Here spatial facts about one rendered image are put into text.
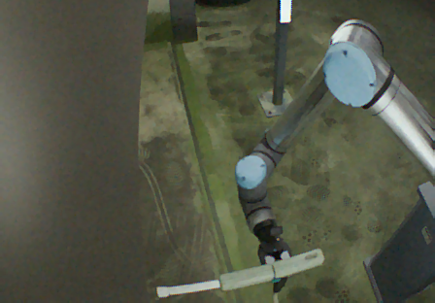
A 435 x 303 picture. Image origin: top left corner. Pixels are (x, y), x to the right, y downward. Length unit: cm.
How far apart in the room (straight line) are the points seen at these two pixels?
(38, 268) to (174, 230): 148
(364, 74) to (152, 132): 154
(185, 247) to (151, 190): 35
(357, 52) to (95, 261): 57
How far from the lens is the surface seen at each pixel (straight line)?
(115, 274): 21
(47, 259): 20
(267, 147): 115
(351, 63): 65
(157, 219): 170
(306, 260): 104
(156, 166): 188
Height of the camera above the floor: 150
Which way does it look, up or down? 49 degrees down
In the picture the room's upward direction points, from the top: 3 degrees counter-clockwise
